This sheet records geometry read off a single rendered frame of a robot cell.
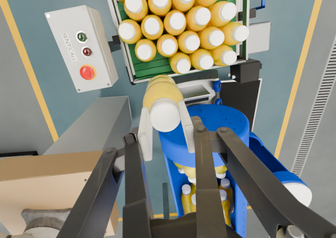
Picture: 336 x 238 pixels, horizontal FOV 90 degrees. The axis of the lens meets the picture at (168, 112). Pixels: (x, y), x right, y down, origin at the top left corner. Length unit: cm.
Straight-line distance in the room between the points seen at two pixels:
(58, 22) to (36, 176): 49
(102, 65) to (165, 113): 32
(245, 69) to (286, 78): 141
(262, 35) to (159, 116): 68
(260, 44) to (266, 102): 126
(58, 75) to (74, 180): 127
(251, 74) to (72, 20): 56
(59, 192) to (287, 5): 197
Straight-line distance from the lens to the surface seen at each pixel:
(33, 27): 185
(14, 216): 94
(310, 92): 228
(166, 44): 49
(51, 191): 77
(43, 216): 85
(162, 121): 21
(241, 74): 65
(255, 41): 81
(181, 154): 47
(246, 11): 66
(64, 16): 52
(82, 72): 51
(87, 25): 50
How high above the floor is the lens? 157
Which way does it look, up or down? 66 degrees down
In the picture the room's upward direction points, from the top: 171 degrees clockwise
